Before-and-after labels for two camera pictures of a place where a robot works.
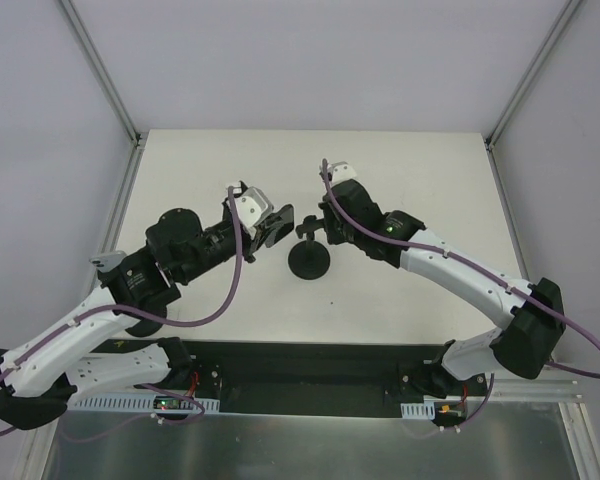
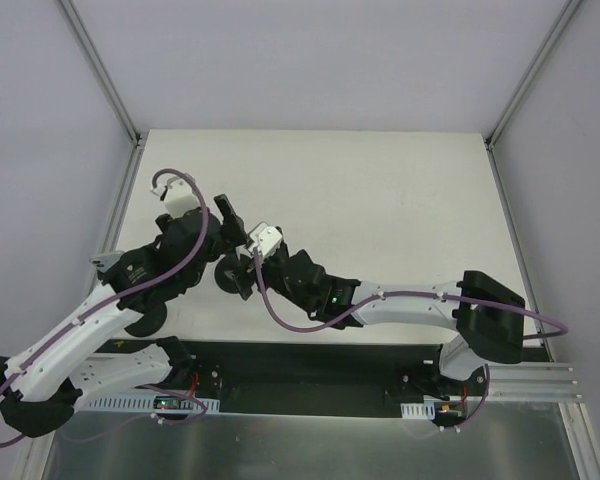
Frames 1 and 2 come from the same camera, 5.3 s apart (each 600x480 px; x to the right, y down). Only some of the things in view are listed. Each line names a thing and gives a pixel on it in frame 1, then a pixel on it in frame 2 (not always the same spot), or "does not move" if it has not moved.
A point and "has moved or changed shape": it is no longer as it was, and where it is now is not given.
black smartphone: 278,225 has moved or changed shape
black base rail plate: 252,377 does not move
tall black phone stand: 310,259 to 236,274
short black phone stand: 153,304 does not move
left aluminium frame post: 101,73 does not move
